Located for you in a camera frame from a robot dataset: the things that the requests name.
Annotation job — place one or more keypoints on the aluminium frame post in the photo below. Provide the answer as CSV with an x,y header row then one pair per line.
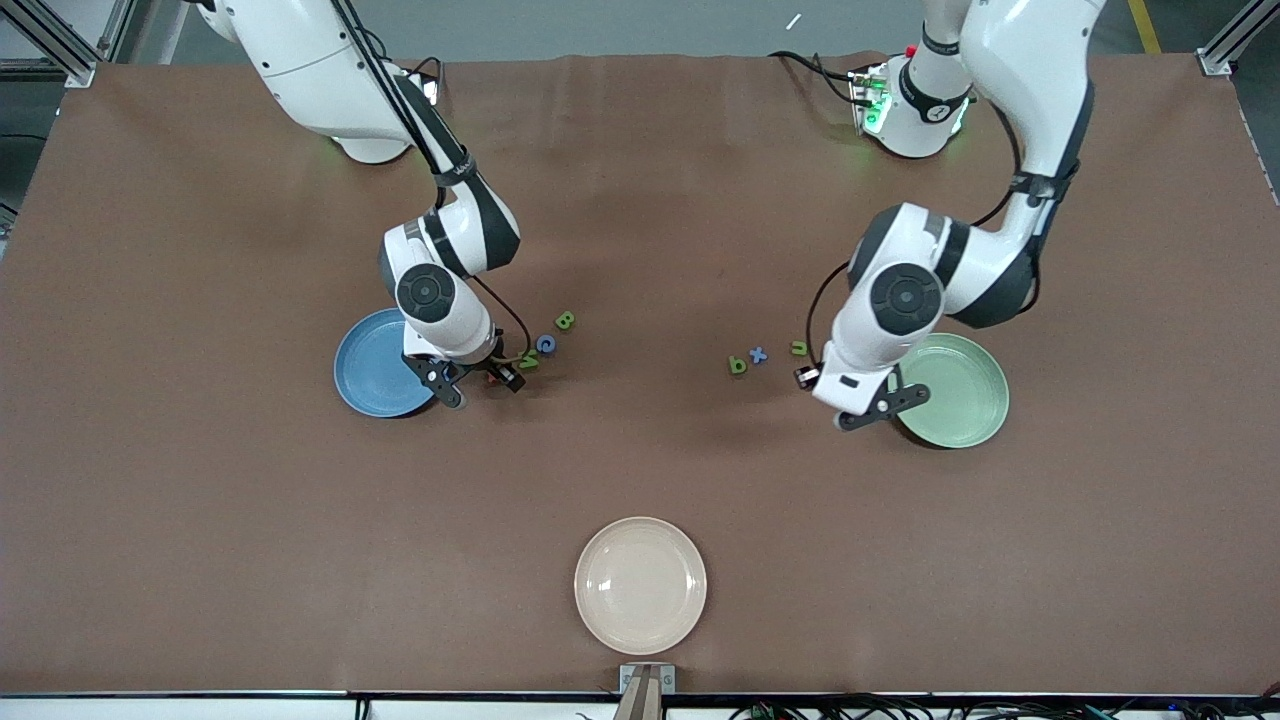
x,y
1215,62
80,73

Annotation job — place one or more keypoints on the green foam letter p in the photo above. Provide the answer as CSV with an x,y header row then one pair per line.
x,y
733,366

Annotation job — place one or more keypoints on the blue foam letter C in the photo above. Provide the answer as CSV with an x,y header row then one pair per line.
x,y
546,352

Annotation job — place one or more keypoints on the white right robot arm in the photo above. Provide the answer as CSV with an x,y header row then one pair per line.
x,y
330,70

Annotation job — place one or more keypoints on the beige plate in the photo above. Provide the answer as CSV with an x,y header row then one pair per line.
x,y
640,587

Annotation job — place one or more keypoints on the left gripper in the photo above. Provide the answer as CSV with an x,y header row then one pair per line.
x,y
806,377

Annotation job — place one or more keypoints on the green foam letter B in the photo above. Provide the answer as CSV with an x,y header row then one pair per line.
x,y
565,320

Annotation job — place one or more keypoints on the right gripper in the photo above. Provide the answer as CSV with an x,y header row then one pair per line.
x,y
487,365

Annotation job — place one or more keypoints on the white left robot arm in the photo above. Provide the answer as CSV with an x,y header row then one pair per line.
x,y
1030,60

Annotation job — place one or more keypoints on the metal arm base connector box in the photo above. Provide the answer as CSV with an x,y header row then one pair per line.
x,y
430,90
868,100

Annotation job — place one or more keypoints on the green plate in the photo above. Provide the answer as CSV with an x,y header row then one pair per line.
x,y
960,400

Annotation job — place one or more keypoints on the blue plate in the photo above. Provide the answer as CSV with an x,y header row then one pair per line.
x,y
375,375

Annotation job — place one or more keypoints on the brown table cover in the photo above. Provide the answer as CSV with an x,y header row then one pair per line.
x,y
640,470

